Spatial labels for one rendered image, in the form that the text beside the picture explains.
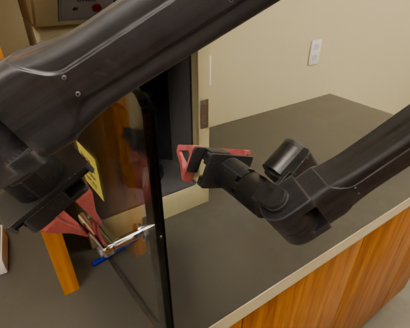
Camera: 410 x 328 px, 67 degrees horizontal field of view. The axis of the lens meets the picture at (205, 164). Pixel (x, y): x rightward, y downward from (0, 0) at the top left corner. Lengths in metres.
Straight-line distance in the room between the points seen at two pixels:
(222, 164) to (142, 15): 0.37
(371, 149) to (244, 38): 0.95
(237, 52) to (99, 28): 1.12
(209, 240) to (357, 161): 0.43
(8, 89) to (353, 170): 0.36
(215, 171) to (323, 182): 0.19
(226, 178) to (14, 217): 0.30
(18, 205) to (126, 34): 0.24
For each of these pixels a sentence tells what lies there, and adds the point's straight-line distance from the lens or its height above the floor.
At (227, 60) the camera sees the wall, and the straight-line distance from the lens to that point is 1.28.
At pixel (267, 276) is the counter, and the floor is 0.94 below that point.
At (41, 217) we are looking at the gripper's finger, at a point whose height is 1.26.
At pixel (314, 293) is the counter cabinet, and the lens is 0.98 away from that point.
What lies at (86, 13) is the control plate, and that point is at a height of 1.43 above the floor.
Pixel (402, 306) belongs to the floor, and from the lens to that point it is 2.05.
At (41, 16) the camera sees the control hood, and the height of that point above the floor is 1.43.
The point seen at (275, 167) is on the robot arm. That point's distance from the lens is 0.48.
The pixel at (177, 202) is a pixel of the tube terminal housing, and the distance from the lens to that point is 0.80.
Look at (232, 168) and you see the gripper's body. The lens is 0.51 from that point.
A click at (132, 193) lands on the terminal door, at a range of 0.37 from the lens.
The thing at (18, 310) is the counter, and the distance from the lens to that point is 0.73.
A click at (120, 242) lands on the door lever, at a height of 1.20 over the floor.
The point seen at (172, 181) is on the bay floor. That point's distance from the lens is 0.81.
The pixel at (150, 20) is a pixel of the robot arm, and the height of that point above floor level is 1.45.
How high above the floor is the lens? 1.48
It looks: 32 degrees down
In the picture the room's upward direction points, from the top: straight up
